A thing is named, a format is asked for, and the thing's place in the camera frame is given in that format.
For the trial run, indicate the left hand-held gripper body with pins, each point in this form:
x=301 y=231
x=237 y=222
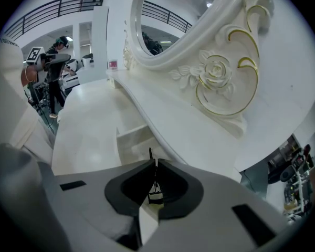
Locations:
x=35 y=55

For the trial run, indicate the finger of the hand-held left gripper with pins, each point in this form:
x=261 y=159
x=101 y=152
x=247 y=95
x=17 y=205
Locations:
x=60 y=58

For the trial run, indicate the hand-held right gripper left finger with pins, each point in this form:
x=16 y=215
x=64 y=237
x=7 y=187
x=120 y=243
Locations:
x=94 y=206

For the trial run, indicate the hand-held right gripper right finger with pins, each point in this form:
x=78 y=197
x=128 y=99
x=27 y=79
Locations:
x=212 y=219

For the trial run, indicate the white ornate dressing table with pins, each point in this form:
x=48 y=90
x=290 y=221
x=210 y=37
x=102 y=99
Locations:
x=94 y=114

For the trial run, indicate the person's left forearm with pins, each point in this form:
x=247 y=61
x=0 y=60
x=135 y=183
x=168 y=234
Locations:
x=32 y=75

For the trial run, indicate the cream printed shirt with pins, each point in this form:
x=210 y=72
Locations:
x=8 y=101

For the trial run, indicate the black balcony railing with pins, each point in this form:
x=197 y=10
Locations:
x=95 y=1

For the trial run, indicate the oval white framed mirror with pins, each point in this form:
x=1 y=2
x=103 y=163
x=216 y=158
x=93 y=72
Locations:
x=218 y=69

